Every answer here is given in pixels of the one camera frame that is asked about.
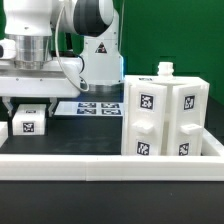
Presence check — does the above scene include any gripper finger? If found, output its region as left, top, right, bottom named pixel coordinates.
left=2, top=96, right=13, bottom=117
left=48, top=97, right=57, bottom=117

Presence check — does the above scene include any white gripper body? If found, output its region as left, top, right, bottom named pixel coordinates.
left=0, top=59, right=80, bottom=98

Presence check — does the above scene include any white cabinet top block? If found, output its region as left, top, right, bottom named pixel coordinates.
left=12, top=104, right=46, bottom=135

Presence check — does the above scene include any white cabinet door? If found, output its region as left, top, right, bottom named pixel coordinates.
left=127, top=83, right=167, bottom=156
left=167, top=85, right=203, bottom=156

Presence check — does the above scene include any white cabinet body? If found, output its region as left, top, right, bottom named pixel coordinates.
left=121, top=62, right=209, bottom=156

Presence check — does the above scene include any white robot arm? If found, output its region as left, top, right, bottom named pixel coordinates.
left=0, top=0, right=123, bottom=111

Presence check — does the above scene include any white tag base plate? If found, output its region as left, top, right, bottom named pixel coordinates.
left=55, top=101, right=123, bottom=117

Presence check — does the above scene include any white u-shaped wall fence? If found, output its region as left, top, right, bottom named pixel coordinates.
left=0, top=120, right=224, bottom=181

